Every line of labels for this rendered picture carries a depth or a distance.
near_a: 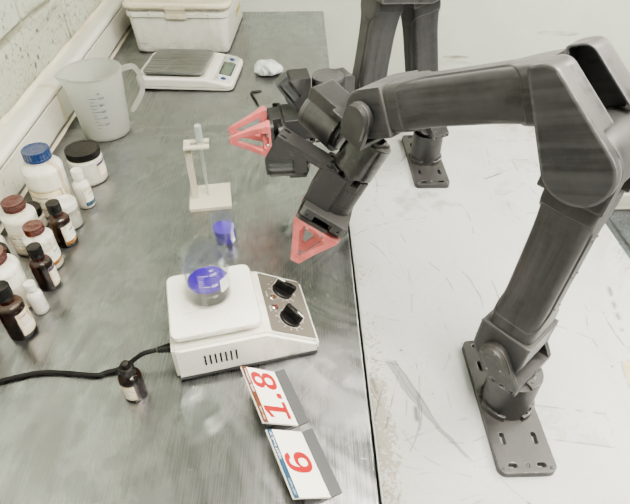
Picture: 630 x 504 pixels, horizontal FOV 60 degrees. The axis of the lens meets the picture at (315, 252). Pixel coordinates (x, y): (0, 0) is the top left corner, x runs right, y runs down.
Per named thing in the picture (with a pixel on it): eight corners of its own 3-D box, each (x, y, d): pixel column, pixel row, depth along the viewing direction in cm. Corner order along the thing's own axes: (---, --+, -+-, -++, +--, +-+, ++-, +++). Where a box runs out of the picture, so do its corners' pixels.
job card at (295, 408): (284, 370, 76) (283, 351, 73) (309, 422, 70) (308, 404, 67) (242, 384, 74) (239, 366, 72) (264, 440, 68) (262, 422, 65)
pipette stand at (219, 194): (230, 185, 110) (223, 128, 102) (232, 208, 104) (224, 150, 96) (190, 189, 109) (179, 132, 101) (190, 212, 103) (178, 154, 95)
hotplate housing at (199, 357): (299, 292, 88) (298, 255, 82) (319, 355, 78) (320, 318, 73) (159, 318, 83) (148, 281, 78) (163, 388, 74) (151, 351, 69)
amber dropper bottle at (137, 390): (138, 380, 75) (126, 348, 70) (152, 392, 73) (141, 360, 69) (120, 394, 73) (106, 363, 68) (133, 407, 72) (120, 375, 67)
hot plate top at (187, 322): (248, 266, 80) (248, 262, 80) (263, 326, 72) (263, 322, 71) (166, 280, 78) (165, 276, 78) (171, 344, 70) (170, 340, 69)
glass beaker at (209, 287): (231, 276, 78) (224, 231, 73) (236, 308, 74) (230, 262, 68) (181, 284, 77) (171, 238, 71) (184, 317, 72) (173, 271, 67)
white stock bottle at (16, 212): (17, 239, 97) (-5, 194, 91) (49, 233, 99) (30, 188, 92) (14, 259, 93) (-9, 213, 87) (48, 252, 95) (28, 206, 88)
